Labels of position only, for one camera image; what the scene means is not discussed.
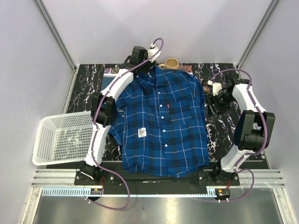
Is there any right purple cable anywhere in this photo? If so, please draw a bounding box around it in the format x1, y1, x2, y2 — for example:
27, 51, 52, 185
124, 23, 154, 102
193, 69, 269, 203

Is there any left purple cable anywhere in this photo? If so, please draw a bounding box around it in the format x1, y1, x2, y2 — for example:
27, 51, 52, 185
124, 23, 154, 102
92, 38, 130, 212

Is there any purple cable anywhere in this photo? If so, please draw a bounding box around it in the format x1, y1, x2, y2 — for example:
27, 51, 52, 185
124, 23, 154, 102
92, 38, 130, 212
193, 69, 269, 203

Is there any tan ceramic mug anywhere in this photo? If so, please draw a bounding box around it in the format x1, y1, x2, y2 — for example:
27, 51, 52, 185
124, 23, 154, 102
158, 58, 179, 70

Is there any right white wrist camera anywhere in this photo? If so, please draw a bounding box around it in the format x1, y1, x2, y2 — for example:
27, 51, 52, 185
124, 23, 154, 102
207, 80, 222, 96

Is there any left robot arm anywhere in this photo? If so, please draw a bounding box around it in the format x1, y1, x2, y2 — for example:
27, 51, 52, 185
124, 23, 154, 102
80, 44, 160, 185

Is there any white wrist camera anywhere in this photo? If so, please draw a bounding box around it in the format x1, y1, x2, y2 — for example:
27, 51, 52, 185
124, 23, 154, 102
207, 80, 222, 96
148, 43, 161, 63

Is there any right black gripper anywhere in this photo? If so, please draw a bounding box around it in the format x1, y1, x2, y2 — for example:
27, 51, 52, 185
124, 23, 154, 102
204, 92, 235, 119

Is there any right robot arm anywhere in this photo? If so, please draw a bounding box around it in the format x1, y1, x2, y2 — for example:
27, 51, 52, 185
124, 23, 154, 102
202, 74, 275, 185

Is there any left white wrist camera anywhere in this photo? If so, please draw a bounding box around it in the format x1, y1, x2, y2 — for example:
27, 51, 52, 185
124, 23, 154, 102
148, 43, 161, 63

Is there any blue patterned placemat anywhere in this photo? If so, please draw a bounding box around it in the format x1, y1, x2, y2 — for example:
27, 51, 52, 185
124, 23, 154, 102
103, 63, 193, 77

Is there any white plastic basket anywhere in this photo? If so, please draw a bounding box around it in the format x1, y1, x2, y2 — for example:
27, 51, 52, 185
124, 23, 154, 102
32, 111, 93, 166

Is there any blue plaid shirt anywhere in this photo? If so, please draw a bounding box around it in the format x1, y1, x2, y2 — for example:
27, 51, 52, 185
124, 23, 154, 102
109, 67, 209, 178

